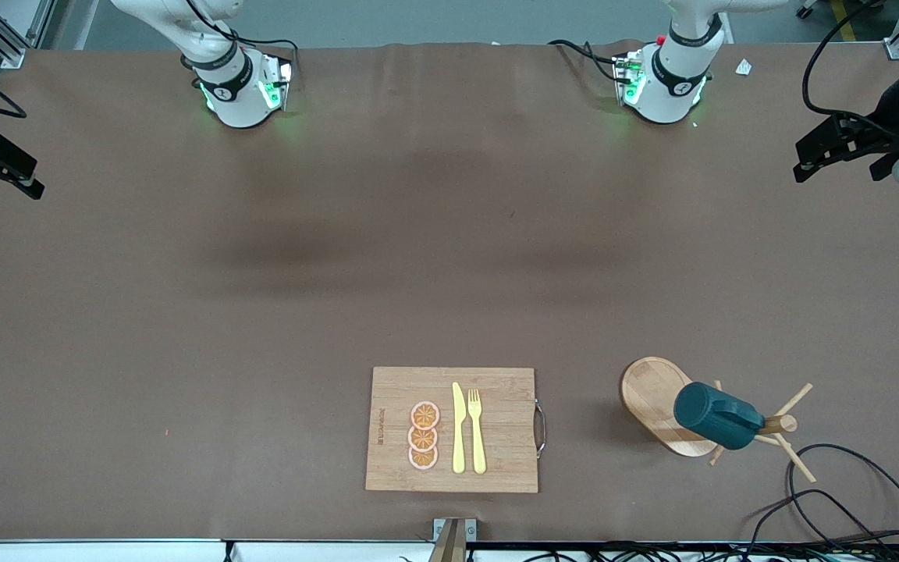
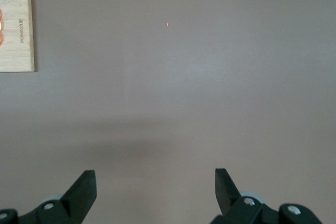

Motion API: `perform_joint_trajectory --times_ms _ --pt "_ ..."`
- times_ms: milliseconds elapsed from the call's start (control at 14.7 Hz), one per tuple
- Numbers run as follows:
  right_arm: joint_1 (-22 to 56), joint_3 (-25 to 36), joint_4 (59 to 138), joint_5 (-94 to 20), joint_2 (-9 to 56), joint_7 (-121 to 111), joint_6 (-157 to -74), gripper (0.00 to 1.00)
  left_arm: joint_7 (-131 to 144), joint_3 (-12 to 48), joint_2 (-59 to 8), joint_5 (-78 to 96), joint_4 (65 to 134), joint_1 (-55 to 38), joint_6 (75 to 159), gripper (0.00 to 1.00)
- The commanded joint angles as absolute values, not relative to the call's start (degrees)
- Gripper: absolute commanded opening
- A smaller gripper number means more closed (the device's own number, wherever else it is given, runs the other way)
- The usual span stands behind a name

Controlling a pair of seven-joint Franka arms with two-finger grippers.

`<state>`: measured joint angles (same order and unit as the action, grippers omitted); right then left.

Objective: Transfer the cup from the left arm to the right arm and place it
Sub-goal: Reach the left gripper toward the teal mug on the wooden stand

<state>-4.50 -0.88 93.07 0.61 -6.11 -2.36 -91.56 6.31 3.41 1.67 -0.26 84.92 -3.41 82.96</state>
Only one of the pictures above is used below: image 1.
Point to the dark green cup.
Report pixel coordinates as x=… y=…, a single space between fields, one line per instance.
x=711 y=414

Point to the white table edge rail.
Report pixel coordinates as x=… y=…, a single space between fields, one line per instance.
x=67 y=551

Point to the wooden cup rack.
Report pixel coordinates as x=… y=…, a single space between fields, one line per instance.
x=652 y=398

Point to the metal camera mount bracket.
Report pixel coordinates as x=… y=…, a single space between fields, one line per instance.
x=449 y=542

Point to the yellow plastic knife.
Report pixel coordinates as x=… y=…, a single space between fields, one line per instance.
x=459 y=429

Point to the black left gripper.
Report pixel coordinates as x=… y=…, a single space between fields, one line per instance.
x=892 y=111

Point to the orange slice toy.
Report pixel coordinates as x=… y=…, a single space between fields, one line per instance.
x=425 y=415

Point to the wooden cutting board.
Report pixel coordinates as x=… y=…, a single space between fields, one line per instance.
x=496 y=468

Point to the yellow plastic fork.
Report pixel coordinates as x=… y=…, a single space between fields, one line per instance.
x=477 y=437

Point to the brown table cover sheet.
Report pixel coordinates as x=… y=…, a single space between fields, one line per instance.
x=262 y=234

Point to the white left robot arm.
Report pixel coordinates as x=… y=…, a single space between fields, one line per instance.
x=672 y=86

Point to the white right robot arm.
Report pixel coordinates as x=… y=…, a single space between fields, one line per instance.
x=235 y=94

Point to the white paper scrap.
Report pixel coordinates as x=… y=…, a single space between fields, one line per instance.
x=744 y=67

